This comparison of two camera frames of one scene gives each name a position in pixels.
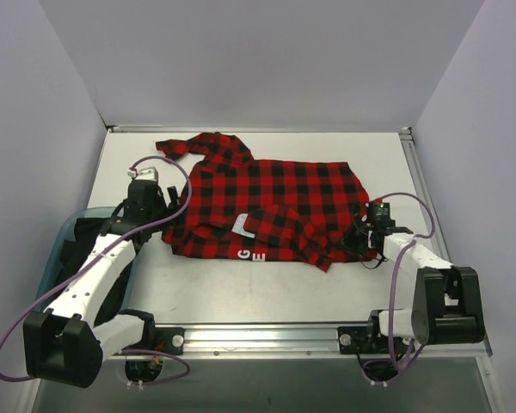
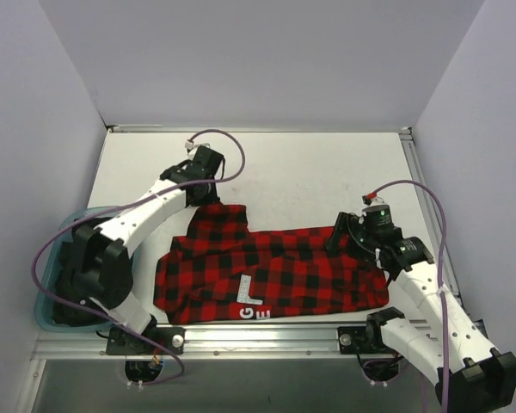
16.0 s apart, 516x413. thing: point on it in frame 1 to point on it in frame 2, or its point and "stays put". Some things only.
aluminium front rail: x=296 y=342 stays put
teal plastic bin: x=64 y=231 stays put
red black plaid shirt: x=233 y=206 to x=232 y=269
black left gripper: x=156 y=206 to x=205 y=194
